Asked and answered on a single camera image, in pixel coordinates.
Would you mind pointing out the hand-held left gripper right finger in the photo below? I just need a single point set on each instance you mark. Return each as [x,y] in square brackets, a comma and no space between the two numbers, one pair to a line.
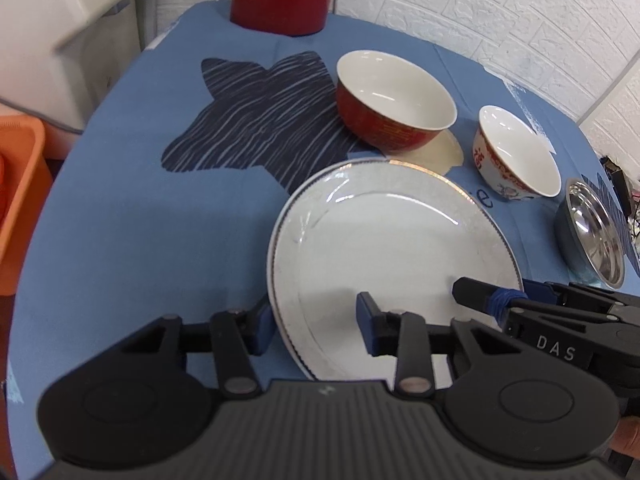
[367,324]

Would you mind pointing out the blue printed tablecloth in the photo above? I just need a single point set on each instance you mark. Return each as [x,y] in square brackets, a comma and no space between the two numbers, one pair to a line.
[150,240]

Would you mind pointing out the person's right hand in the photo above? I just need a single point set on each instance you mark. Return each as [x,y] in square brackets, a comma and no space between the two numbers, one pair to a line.
[629,437]

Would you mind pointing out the orange plastic basket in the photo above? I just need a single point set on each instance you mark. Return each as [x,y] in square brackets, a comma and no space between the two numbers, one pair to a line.
[25,200]

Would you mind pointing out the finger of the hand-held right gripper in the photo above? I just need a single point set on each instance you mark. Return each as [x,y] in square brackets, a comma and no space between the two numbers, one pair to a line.
[500,302]
[535,288]

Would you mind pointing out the white appliance with buttons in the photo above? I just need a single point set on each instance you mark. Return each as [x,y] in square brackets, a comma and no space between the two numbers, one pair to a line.
[50,5]

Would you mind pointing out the white plate with gold rim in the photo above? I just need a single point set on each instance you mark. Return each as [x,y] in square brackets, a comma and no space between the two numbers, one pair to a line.
[390,240]

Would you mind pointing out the white bowl with red pattern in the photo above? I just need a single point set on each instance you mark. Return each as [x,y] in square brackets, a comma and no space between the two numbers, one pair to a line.
[515,150]

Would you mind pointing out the stainless steel bowl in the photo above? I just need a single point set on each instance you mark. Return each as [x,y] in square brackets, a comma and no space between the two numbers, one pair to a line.
[597,230]

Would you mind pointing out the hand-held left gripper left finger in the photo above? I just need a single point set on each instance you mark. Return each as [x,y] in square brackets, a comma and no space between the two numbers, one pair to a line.
[262,329]

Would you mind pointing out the red bowl with white inside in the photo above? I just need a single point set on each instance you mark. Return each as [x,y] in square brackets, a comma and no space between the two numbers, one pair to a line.
[395,90]

